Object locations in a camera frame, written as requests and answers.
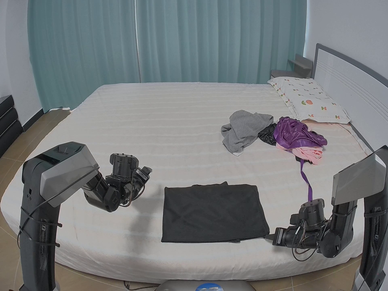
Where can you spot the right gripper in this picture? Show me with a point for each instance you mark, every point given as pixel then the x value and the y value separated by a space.
pixel 291 236

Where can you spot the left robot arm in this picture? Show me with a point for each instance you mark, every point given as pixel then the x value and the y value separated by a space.
pixel 60 174

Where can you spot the pink garment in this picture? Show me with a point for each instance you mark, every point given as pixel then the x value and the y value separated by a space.
pixel 309 155

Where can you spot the black glossy garment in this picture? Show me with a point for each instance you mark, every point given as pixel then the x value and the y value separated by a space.
pixel 266 135

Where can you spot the blue-green curtain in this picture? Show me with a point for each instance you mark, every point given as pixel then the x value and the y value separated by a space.
pixel 85 41
pixel 221 32

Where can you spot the pale pink pillow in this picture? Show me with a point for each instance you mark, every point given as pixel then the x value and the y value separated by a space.
pixel 330 122

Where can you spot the black T-shirt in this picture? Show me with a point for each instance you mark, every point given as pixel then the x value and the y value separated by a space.
pixel 212 214

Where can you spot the purple satin garment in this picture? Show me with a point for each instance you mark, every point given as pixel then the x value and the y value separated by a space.
pixel 294 132

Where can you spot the grey bedside table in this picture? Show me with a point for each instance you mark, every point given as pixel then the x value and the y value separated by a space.
pixel 298 67

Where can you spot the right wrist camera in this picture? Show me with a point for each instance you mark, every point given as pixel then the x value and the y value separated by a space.
pixel 296 219

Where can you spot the grey garment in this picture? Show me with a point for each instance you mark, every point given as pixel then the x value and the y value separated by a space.
pixel 242 129

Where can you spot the black chest of drawers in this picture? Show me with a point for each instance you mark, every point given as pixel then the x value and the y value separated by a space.
pixel 9 120

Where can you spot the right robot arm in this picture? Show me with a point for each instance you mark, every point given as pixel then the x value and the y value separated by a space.
pixel 357 186

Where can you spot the white printed pillow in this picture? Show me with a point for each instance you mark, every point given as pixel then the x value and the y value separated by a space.
pixel 312 98

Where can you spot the bed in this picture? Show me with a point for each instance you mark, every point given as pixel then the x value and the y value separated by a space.
pixel 151 126

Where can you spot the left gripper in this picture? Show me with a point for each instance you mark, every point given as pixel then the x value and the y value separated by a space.
pixel 138 182

